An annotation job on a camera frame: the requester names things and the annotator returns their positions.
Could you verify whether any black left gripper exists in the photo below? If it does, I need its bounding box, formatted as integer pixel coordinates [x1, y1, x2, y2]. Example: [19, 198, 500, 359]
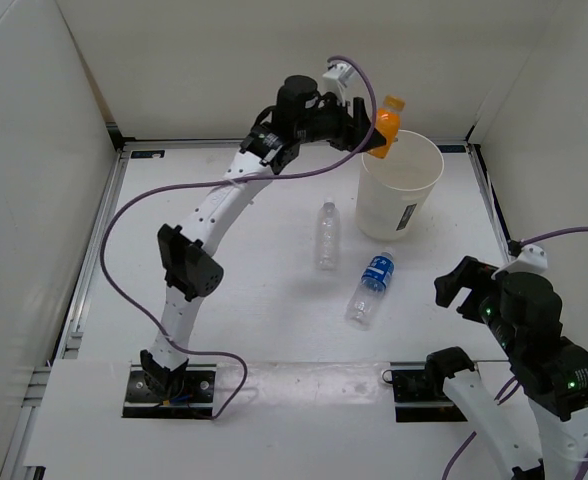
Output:
[296, 93, 387, 156]

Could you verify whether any orange juice bottle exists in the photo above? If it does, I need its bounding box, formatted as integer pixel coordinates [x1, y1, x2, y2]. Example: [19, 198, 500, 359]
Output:
[368, 95, 405, 159]

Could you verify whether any blue label water bottle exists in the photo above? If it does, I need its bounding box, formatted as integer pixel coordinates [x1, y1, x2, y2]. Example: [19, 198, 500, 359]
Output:
[345, 247, 395, 330]

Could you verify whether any clear plastic bottle white cap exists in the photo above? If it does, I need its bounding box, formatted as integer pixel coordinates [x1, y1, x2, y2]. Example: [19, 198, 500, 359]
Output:
[315, 197, 341, 271]

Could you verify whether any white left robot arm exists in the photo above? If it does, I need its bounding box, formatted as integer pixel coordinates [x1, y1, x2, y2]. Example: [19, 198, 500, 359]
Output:
[140, 64, 384, 400]

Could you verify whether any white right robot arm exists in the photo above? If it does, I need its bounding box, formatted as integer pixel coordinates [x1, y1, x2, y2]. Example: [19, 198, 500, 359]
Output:
[423, 256, 588, 479]

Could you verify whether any cream plastic bin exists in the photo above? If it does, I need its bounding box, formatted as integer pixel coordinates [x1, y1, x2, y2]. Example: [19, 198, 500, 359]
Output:
[355, 130, 444, 241]

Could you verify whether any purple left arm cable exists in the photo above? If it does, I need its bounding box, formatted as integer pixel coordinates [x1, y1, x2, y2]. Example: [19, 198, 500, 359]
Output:
[99, 55, 378, 421]

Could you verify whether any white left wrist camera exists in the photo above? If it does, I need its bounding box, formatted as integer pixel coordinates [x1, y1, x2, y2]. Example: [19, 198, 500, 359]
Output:
[322, 60, 358, 97]

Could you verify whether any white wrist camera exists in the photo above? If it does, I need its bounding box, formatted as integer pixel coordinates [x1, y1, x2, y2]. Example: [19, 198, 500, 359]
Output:
[492, 240, 548, 280]
[322, 60, 358, 97]

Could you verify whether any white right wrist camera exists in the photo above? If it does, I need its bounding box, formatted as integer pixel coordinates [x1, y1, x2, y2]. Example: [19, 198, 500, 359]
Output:
[492, 240, 548, 280]

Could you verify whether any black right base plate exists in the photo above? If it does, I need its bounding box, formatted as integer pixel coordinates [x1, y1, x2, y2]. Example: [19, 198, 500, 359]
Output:
[381, 363, 467, 424]

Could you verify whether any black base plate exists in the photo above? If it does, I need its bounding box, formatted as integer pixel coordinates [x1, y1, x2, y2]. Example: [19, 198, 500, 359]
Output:
[121, 364, 217, 420]
[381, 363, 467, 424]

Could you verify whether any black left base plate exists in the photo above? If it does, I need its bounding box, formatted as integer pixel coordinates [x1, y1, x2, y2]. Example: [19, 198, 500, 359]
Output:
[121, 364, 217, 420]

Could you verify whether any aluminium table edge rail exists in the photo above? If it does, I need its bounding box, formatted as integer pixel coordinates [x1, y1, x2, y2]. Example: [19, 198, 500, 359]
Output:
[0, 146, 126, 479]

